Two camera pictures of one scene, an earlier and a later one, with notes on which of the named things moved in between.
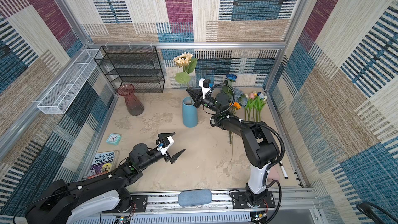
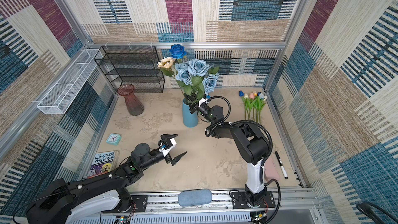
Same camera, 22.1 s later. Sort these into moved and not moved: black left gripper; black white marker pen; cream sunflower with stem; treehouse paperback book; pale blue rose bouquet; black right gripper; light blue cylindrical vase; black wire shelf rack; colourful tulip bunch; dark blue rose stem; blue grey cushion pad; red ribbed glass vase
Moved: cream sunflower with stem; dark blue rose stem; black right gripper; pale blue rose bouquet
Not moved: treehouse paperback book; blue grey cushion pad; black wire shelf rack; red ribbed glass vase; black white marker pen; black left gripper; light blue cylindrical vase; colourful tulip bunch
